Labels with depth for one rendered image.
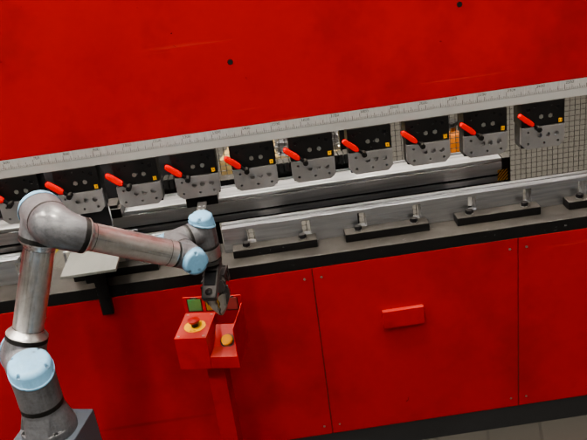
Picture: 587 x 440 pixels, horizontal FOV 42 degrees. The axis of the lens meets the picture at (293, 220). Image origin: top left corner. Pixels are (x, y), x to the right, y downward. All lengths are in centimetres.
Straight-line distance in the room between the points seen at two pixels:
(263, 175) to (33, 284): 88
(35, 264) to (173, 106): 73
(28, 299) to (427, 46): 145
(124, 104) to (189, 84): 22
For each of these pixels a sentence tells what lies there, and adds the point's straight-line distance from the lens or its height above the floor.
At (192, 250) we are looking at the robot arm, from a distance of 213.
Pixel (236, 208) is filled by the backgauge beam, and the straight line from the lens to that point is 295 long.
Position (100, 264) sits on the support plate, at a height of 100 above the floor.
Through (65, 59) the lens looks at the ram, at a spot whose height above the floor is 163.
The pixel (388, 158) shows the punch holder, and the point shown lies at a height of 115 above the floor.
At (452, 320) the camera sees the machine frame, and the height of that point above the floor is 53.
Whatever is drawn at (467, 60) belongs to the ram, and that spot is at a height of 145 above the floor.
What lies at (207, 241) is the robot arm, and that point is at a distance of 230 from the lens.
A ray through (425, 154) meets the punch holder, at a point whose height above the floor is 115.
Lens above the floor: 208
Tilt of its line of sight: 24 degrees down
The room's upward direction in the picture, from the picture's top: 8 degrees counter-clockwise
